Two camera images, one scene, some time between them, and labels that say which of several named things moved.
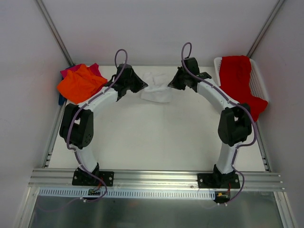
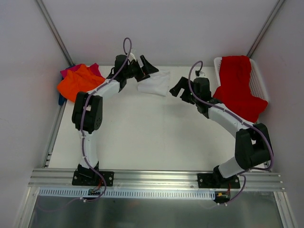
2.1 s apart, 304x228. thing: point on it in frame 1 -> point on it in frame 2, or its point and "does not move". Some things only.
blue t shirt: x=61 y=99 does not move
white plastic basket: x=256 y=83 does not move
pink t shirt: x=94 y=68 does not move
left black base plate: x=82 y=178 does not move
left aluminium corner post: x=52 y=25 does not move
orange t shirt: x=78 y=85 does not move
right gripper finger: x=178 y=81 -> x=184 y=83
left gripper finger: x=137 y=83 -> x=147 y=68
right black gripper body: x=180 y=79 -> x=186 y=91
